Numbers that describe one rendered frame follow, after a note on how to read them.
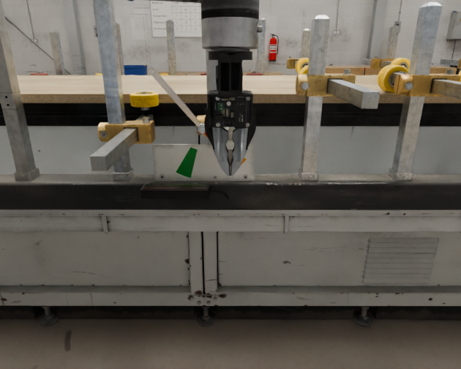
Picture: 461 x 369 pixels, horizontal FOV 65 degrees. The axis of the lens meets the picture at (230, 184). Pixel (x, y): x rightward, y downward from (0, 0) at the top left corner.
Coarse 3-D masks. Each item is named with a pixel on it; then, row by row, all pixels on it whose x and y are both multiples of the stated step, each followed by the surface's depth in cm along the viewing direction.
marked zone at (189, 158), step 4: (192, 148) 92; (188, 152) 92; (192, 152) 92; (196, 152) 92; (188, 156) 93; (192, 156) 93; (184, 160) 93; (188, 160) 93; (192, 160) 93; (184, 164) 94; (188, 164) 94; (192, 164) 94; (180, 168) 94; (184, 168) 94; (188, 168) 94; (192, 168) 94; (176, 172) 94; (180, 172) 94; (184, 172) 94; (188, 172) 94; (188, 176) 95
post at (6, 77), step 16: (0, 0) 83; (0, 16) 83; (0, 32) 83; (0, 48) 84; (0, 64) 85; (0, 80) 87; (16, 80) 89; (0, 96) 88; (16, 96) 89; (16, 112) 89; (16, 128) 91; (16, 144) 92; (16, 160) 94; (32, 160) 97; (16, 176) 95; (32, 176) 96
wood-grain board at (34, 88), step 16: (32, 80) 150; (48, 80) 150; (64, 80) 150; (80, 80) 150; (96, 80) 150; (128, 80) 150; (144, 80) 150; (176, 80) 150; (192, 80) 150; (256, 80) 150; (272, 80) 150; (288, 80) 150; (368, 80) 150; (32, 96) 108; (48, 96) 108; (64, 96) 108; (80, 96) 108; (96, 96) 108; (128, 96) 108; (160, 96) 108; (192, 96) 108; (256, 96) 108; (272, 96) 108; (288, 96) 108; (304, 96) 108; (384, 96) 108; (400, 96) 108
